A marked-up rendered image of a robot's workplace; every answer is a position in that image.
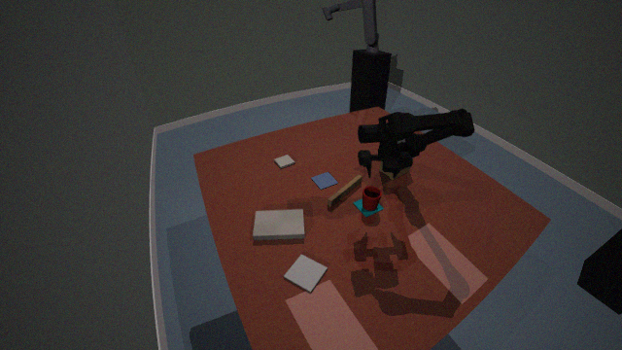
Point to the dark red cup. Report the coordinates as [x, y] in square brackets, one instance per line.
[371, 197]

